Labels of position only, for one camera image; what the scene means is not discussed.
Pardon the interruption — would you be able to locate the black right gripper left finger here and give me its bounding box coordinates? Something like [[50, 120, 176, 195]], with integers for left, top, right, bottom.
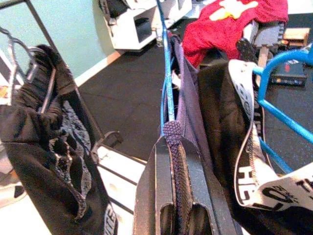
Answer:
[[133, 136, 177, 235]]

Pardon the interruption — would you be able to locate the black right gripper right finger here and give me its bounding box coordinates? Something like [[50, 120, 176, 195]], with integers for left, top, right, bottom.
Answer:
[[181, 137, 243, 235]]

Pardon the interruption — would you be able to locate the navy mesh garment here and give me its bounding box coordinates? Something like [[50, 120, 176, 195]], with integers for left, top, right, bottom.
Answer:
[[162, 34, 213, 235]]

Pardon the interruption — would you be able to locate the blue plastic hanger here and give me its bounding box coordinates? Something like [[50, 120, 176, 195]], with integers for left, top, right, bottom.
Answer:
[[155, 0, 177, 137], [252, 45, 313, 175]]

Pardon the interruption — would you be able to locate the grey metal hanger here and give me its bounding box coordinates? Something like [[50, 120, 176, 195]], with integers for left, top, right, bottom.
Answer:
[[0, 26, 58, 115]]

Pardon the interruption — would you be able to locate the black shorts white waistband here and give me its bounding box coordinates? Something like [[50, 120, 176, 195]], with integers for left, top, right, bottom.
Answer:
[[197, 58, 313, 235]]

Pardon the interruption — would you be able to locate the black T-shirt white print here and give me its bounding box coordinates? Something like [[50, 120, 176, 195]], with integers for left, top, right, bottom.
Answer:
[[0, 44, 119, 235]]

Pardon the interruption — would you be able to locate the black box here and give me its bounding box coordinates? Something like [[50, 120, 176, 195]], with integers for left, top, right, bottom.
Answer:
[[270, 59, 308, 87]]

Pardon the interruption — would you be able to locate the red garment yellow print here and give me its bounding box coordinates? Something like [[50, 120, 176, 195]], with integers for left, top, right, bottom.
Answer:
[[182, 0, 290, 68]]

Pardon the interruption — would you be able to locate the white shelf unit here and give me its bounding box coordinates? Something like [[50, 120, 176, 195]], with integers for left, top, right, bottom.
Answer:
[[99, 0, 193, 51]]

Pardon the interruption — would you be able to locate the grey foam block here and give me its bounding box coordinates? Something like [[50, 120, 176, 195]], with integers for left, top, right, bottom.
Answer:
[[253, 21, 286, 48]]

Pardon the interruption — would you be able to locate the small wooden stool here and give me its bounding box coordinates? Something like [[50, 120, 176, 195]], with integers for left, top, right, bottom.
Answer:
[[282, 27, 311, 47]]

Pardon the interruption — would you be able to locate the black backpack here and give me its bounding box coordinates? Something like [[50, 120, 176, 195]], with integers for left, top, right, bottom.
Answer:
[[98, 0, 129, 20]]

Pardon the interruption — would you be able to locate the black clothes rack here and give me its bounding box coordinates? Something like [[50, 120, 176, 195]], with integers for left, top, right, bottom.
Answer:
[[0, 0, 149, 189]]

